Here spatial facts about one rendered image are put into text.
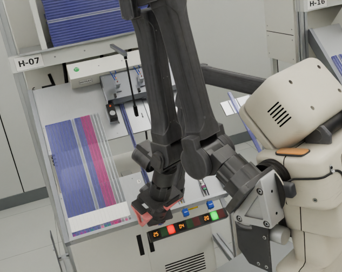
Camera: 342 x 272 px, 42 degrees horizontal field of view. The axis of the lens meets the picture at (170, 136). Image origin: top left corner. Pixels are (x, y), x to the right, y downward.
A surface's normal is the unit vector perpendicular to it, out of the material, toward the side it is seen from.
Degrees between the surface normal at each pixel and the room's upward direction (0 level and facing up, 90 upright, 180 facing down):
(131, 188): 45
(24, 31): 90
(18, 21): 90
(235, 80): 72
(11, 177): 90
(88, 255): 90
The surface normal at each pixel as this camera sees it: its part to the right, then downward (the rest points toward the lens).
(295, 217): -0.70, 0.36
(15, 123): 0.31, 0.30
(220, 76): -0.56, 0.09
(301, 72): 0.41, -0.51
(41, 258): -0.15, -0.92
